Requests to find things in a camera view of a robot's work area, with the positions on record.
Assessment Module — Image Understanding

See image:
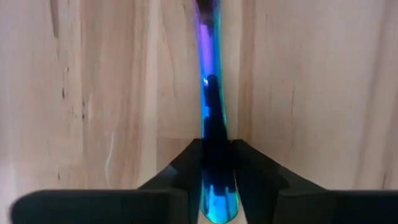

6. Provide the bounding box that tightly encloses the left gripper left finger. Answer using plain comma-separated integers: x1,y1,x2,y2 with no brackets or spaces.
10,138,203,224

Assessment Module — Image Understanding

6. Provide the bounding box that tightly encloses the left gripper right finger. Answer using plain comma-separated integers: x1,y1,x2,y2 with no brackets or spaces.
231,138,398,224

